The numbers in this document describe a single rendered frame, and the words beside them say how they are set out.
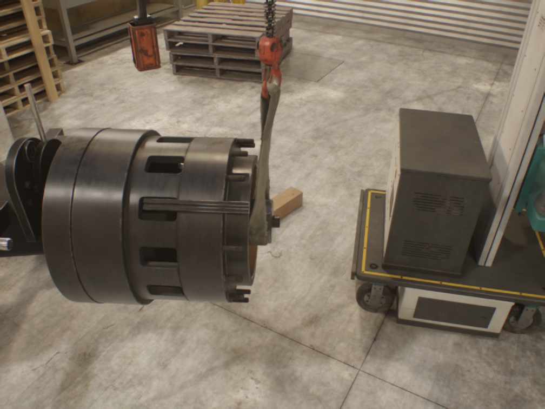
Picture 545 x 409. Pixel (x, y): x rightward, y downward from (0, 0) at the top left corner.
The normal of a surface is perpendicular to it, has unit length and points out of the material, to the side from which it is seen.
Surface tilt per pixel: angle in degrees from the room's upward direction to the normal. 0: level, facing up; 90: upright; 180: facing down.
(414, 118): 0
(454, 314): 90
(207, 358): 0
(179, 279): 93
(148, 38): 90
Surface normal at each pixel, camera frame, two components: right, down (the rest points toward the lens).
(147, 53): 0.47, 0.52
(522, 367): 0.00, -0.81
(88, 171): -0.03, -0.44
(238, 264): -0.06, 0.57
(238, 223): -0.04, 0.00
